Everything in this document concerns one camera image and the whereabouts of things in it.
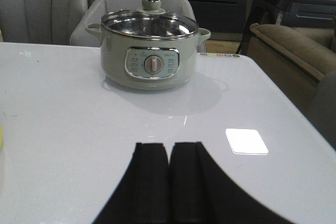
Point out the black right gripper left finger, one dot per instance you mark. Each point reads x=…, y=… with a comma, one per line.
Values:
x=142, y=195

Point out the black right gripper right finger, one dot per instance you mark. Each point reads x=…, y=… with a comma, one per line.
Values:
x=201, y=192

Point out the woven bamboo steamer lid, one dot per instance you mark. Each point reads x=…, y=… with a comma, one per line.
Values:
x=1, y=138

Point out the green electric cooking pot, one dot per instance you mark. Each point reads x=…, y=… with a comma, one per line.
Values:
x=147, y=64

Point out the beige sofa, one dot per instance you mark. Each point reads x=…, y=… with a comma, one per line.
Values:
x=294, y=58

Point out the glass pot lid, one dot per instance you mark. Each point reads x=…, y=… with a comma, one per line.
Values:
x=150, y=21

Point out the right grey chair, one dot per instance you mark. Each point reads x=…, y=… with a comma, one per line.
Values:
x=80, y=37

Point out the grey chair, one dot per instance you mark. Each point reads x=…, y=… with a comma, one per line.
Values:
x=80, y=37
x=41, y=21

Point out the left grey chair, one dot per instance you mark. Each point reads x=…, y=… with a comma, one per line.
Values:
x=41, y=21

